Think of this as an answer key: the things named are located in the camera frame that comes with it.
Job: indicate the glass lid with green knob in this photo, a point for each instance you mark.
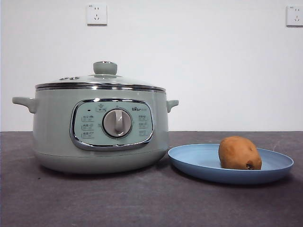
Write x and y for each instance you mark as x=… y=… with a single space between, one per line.
x=105 y=68

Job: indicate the brown potato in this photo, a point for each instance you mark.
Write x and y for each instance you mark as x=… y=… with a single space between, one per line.
x=236 y=152

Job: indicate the blue round plate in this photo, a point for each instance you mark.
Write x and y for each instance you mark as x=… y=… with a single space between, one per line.
x=194 y=160

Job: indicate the pale green electric steamer pot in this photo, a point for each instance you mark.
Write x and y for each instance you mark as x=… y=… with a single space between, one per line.
x=54 y=132

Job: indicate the white wall socket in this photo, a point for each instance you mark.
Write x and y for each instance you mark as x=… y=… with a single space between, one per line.
x=96 y=14
x=294 y=16

